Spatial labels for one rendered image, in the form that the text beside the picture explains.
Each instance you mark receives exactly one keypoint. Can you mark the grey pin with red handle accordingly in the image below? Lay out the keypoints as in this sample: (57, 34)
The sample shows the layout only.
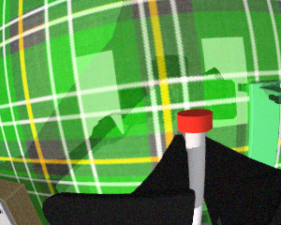
(195, 123)

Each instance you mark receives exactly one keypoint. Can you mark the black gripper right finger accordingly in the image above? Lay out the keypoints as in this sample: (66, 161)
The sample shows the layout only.
(239, 190)

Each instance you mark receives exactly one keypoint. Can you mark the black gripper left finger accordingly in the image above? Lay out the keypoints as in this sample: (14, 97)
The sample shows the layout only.
(164, 198)

